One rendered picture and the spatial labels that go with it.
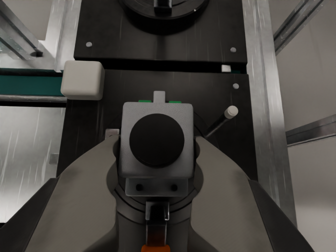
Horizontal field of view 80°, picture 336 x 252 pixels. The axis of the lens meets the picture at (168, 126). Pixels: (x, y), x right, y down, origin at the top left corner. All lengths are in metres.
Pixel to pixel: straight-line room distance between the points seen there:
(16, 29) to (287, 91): 0.45
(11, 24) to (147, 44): 0.16
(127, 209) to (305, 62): 0.43
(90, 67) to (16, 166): 0.18
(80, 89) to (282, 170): 0.27
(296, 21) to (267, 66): 0.08
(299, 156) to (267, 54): 0.19
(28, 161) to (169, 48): 0.26
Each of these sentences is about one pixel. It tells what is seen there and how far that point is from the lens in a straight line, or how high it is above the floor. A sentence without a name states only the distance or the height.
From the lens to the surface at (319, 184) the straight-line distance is 0.45.
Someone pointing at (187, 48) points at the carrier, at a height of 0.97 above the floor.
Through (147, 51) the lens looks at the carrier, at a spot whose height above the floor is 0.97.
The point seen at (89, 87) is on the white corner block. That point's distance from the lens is 0.26.
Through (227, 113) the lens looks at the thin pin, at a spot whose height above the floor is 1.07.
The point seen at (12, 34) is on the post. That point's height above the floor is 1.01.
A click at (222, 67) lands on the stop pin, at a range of 0.30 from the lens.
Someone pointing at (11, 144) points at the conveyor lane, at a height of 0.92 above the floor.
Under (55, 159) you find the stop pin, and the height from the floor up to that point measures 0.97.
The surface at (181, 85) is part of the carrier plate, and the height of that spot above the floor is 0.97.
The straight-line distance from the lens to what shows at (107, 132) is 0.22.
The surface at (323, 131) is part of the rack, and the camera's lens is 0.30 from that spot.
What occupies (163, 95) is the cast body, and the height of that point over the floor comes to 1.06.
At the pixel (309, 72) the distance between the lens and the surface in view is 0.51.
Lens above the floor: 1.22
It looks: 76 degrees down
